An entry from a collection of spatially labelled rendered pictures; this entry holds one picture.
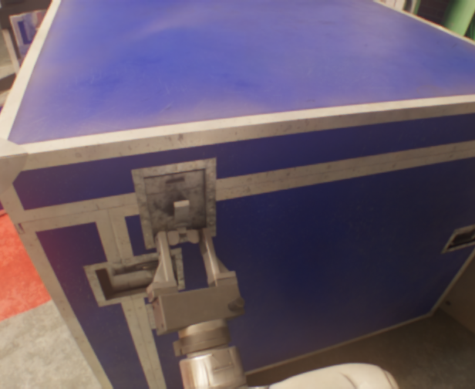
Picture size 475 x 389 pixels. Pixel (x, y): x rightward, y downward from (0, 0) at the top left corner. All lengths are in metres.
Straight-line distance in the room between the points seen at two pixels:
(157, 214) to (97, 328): 0.32
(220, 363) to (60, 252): 0.32
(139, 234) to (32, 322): 1.14
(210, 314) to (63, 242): 0.26
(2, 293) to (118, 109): 1.38
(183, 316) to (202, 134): 0.26
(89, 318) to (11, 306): 1.01
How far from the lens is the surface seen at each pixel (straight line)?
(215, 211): 0.62
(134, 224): 0.61
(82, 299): 0.75
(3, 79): 3.65
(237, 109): 0.58
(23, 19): 1.84
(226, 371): 0.54
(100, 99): 0.64
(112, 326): 0.84
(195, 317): 0.55
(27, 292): 1.82
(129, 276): 0.72
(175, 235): 0.60
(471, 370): 1.74
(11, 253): 2.01
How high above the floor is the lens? 1.34
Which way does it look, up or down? 40 degrees down
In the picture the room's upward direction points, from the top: 3 degrees clockwise
